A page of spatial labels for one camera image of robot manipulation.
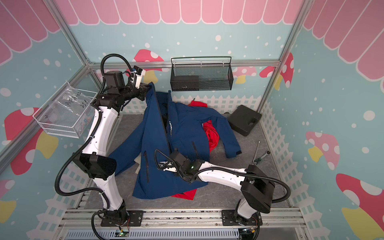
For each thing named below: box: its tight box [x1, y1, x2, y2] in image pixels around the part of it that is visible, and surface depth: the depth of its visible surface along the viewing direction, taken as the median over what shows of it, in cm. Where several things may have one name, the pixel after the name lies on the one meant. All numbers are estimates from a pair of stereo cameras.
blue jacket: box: [110, 83, 242, 199], surface depth 91 cm
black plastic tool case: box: [227, 105, 262, 137], surface depth 112 cm
